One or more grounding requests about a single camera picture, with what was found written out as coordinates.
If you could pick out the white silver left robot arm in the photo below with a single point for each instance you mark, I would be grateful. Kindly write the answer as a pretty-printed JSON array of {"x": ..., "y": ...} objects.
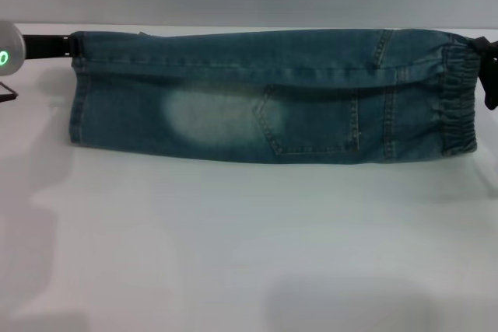
[{"x": 9, "y": 48}]

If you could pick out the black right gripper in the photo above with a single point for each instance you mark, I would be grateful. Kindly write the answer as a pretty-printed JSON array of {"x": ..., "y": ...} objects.
[{"x": 492, "y": 83}]

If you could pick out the blue washed denim shorts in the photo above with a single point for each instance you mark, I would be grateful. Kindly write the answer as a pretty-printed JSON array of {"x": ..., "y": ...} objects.
[{"x": 272, "y": 114}]

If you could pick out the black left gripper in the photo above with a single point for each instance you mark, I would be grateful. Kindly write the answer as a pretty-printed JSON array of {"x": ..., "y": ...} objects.
[{"x": 46, "y": 46}]

